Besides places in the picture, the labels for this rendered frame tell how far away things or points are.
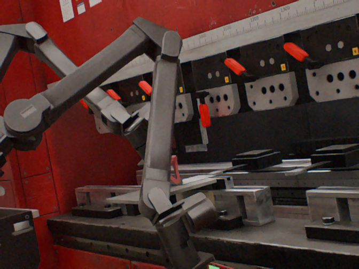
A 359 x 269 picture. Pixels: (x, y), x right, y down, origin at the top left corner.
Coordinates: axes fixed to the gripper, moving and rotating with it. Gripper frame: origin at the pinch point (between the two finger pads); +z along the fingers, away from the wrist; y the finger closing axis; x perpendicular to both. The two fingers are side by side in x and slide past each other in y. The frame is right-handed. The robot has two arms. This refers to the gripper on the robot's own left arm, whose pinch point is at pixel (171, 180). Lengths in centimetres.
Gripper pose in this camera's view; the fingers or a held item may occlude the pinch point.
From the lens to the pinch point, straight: 169.5
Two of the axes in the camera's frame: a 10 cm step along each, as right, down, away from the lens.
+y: -5.9, 0.7, 8.0
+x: -5.9, 6.4, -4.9
